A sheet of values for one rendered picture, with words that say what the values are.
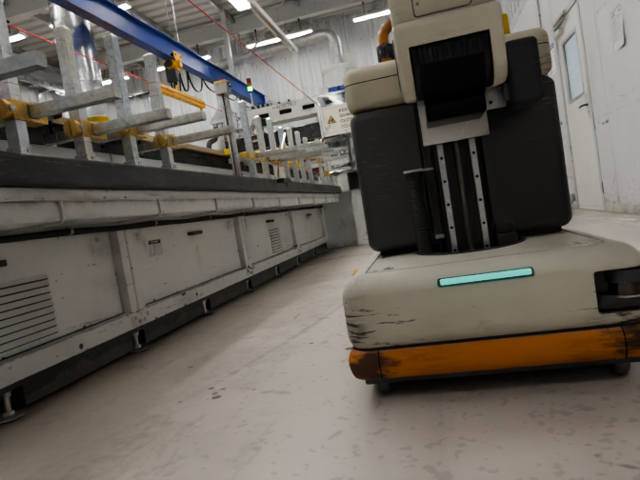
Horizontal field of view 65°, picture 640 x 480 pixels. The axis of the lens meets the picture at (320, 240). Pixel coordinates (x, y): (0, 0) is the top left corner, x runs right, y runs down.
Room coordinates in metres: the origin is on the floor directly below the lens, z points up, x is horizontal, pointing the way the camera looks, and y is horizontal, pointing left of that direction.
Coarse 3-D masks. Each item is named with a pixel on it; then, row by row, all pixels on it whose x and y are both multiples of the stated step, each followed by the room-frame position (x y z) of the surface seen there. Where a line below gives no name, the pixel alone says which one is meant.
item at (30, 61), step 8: (16, 56) 1.03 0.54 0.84; (24, 56) 1.02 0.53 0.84; (32, 56) 1.02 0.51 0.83; (40, 56) 1.03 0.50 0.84; (0, 64) 1.04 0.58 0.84; (8, 64) 1.03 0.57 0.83; (16, 64) 1.03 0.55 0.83; (24, 64) 1.02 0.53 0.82; (32, 64) 1.02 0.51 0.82; (40, 64) 1.03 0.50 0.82; (0, 72) 1.04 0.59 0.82; (8, 72) 1.04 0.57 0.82; (16, 72) 1.04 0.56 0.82; (24, 72) 1.05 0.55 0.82; (0, 80) 1.07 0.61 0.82
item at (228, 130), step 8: (216, 128) 2.00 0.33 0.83; (224, 128) 2.00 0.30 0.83; (232, 128) 2.01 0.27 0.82; (176, 136) 2.04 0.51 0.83; (184, 136) 2.04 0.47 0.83; (192, 136) 2.03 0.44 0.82; (200, 136) 2.02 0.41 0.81; (208, 136) 2.01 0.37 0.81; (216, 136) 2.02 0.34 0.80; (144, 144) 2.08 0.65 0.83; (152, 144) 2.07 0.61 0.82; (176, 144) 2.05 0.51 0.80
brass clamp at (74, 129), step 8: (72, 120) 1.50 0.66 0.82; (80, 120) 1.51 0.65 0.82; (64, 128) 1.50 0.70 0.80; (72, 128) 1.50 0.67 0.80; (80, 128) 1.50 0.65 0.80; (88, 128) 1.54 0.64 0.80; (72, 136) 1.51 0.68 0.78; (80, 136) 1.52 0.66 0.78; (88, 136) 1.54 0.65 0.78; (96, 136) 1.57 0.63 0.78; (104, 136) 1.61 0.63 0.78
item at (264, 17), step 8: (256, 8) 4.75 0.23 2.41; (264, 16) 4.97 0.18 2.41; (272, 24) 5.21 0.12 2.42; (280, 32) 5.47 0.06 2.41; (280, 40) 5.69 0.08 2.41; (288, 40) 5.76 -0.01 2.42; (288, 48) 5.98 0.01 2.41; (296, 48) 6.14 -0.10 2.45; (296, 56) 6.11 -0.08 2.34; (296, 64) 6.11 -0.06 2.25; (296, 72) 6.11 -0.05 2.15; (296, 80) 6.12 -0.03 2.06
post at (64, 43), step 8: (56, 32) 1.53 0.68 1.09; (64, 32) 1.52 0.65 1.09; (56, 40) 1.53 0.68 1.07; (64, 40) 1.52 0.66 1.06; (56, 48) 1.53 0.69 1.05; (64, 48) 1.52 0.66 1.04; (72, 48) 1.55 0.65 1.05; (64, 56) 1.52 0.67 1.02; (72, 56) 1.54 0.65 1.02; (64, 64) 1.53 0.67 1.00; (72, 64) 1.54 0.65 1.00; (64, 72) 1.53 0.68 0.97; (72, 72) 1.53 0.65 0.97; (64, 80) 1.53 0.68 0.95; (72, 80) 1.52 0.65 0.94; (64, 88) 1.53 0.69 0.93; (72, 88) 1.52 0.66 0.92; (80, 88) 1.55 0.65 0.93; (72, 112) 1.53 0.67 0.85; (80, 112) 1.53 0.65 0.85; (80, 144) 1.52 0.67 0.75; (88, 144) 1.54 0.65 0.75; (80, 152) 1.53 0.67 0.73; (88, 152) 1.53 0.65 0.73
